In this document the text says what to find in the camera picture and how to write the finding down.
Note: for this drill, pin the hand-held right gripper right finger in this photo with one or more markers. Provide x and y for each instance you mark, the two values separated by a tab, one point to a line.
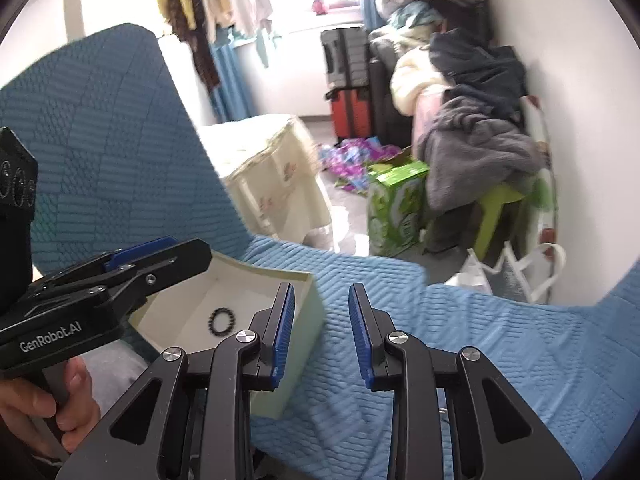
361	335

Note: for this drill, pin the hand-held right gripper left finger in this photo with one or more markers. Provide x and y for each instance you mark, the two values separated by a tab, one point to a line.
282	335

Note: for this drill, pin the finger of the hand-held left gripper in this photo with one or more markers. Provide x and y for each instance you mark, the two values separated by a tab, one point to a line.
142	252
150	272

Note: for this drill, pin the pale green cardboard box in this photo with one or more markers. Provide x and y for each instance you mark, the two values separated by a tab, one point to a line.
300	320

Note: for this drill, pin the person's left hand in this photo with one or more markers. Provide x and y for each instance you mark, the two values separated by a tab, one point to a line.
35	405

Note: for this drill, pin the blue textured sofa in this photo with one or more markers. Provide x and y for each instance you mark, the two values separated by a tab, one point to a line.
100	135

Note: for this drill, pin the green printed cardboard box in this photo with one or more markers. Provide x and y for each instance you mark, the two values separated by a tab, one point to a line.
397	205

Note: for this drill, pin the cream lace-covered table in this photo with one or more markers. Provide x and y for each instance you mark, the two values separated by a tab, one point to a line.
270	170

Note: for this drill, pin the white plastic bag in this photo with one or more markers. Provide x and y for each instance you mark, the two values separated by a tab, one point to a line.
500	270

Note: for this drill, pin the colourful crumpled cloth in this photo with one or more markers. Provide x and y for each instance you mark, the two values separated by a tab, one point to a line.
355	160

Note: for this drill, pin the green plastic stool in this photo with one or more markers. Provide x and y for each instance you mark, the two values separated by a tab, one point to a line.
500	215

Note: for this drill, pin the blue curtain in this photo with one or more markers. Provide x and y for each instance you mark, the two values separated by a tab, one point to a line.
232	80

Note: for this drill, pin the red suitcase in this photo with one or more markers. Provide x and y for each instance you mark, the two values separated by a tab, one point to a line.
350	115

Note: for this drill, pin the grey fleece garment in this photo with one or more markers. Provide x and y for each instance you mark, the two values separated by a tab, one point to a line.
480	145

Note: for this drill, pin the rolled fruit-print mat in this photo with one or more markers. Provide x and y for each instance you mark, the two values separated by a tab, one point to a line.
547	190

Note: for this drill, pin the dark tall suitcase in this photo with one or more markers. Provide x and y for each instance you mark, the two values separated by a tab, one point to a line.
390	95

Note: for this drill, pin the hanging clothes on rack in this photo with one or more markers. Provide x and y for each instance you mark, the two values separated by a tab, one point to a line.
205	5

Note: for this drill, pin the white padded garment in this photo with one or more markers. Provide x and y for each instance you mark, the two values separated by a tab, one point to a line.
415	77

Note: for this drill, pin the black suitcase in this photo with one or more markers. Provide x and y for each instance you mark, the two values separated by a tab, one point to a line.
345	57

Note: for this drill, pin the dark blue jacket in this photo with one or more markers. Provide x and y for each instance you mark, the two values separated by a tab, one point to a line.
475	65

